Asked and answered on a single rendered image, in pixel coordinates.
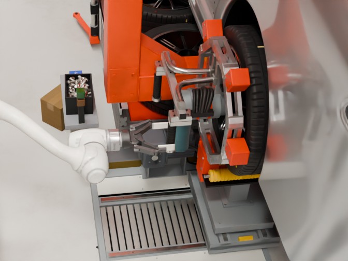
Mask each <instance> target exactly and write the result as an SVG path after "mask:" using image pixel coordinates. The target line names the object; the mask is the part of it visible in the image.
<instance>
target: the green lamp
mask: <svg viewBox="0 0 348 261"><path fill-rule="evenodd" d="M76 94H77V98H78V99H79V98H85V90H84V88H76Z"/></svg>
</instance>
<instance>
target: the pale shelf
mask: <svg viewBox="0 0 348 261"><path fill-rule="evenodd" d="M60 80H61V90H62V102H63V112H64V124H65V130H70V129H85V128H98V127H99V125H98V117H97V110H96V103H95V96H94V90H93V114H85V115H84V120H85V124H81V125H79V123H78V114H72V115H66V106H65V75H60ZM92 88H93V83H92Z"/></svg>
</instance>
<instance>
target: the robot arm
mask: <svg viewBox="0 0 348 261"><path fill-rule="evenodd" d="M0 120H3V121H6V122H8V123H10V124H12V125H13V126H15V127H16V128H18V129H19V130H20V131H22V132H23V133H25V134H26V135H27V136H29V137H30V138H31V139H33V140H34V141H35V142H37V143H38V144H39V145H41V146H42V147H43V148H45V149H46V150H47V151H49V152H50V153H52V154H53V155H55V156H56V157H58V158H60V159H62V160H64V161H66V162H67V163H69V164H70V165H71V166H72V169H73V170H74V171H76V172H77V173H78V174H79V175H80V176H82V177H83V179H84V180H85V181H87V182H88V183H91V184H98V183H100V182H102V181H103V180H104V178H105V177H106V175H107V173H108V169H109V162H108V156H107V153H106V152H107V151H108V152H109V151H119V150H120V147H121V148H122V149H126V148H130V147H134V152H141V153H144V154H148V155H153V156H157V155H158V153H159V152H166V151H172V150H175V144H166V145H158V147H157V146H155V145H152V144H150V143H148V142H146V141H145V140H144V139H143V136H142V135H143V134H144V133H145V132H147V131H148V130H149V129H151V128H152V129H161V128H168V122H162V123H160V122H154V123H153V121H151V120H150V119H148V120H145V121H143V122H141V123H138V124H136V125H131V126H130V131H129V130H121V131H120V132H119V130H118V129H106V130H105V129H98V128H91V129H82V130H77V131H75V132H72V133H70V134H69V136H68V139H67V145H65V144H63V143H61V142H59V141H58V140H57V139H55V138H54V137H53V136H52V135H50V134H49V133H48V132H47V131H46V130H44V129H43V128H42V127H41V126H39V125H38V124H37V123H36V122H34V121H33V120H32V119H31V118H30V117H28V116H27V115H26V114H24V113H23V112H22V111H20V110H18V109H17V108H15V107H13V106H12V105H10V104H8V103H6V102H4V101H2V100H0Z"/></svg>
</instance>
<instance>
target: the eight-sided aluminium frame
mask: <svg viewBox="0 0 348 261"><path fill-rule="evenodd" d="M221 48H222V50H223V52H224V54H226V57H227V59H228V63H226V60H225V57H224V55H223V53H222V50H221ZM198 53H199V56H198V64H197V68H203V67H204V59H205V57H207V62H206V68H209V65H211V64H212V57H213V53H214V54H215V57H216V59H217V61H218V63H219V67H220V69H221V73H222V78H223V88H224V100H225V113H226V121H225V130H224V137H223V143H222V149H220V146H219V143H218V141H217V138H216V135H215V132H214V129H213V124H212V119H206V120H207V121H206V122H204V120H203V119H199V120H198V131H199V135H200V136H201V140H202V143H203V145H204V149H205V152H206V155H207V160H208V162H209V164H210V165H214V164H220V165H222V164H229V162H228V159H227V156H226V153H225V146H226V140H227V139H231V134H232V130H233V129H234V135H233V138H241V133H242V129H243V120H244V115H243V112H242V100H241V92H234V99H235V111H236V113H233V110H232V103H231V92H227V91H226V83H225V75H226V74H227V73H228V71H229V70H230V69H236V68H239V66H238V63H237V62H236V60H235V57H234V55H233V53H232V51H231V48H230V46H229V44H228V42H227V39H226V37H225V36H212V37H209V39H208V40H207V41H205V42H204V43H203V44H202V45H200V47H199V51H198ZM202 86H205V87H206V86H210V83H202V84H195V88H198V87H202ZM207 134H209V136H210V140H211V143H212V146H213V149H214V153H212V150H211V147H210V143H209V140H208V137H207Z"/></svg>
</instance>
